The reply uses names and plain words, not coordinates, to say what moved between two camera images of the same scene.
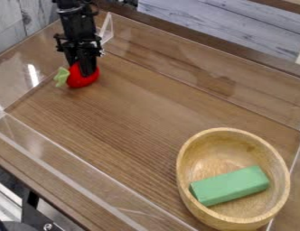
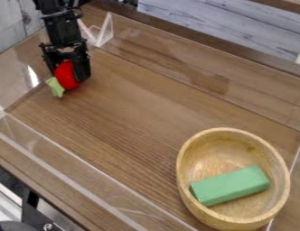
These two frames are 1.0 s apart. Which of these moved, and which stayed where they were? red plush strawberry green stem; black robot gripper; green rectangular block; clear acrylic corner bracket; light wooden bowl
Moved: red plush strawberry green stem; black robot gripper
Stayed: light wooden bowl; green rectangular block; clear acrylic corner bracket
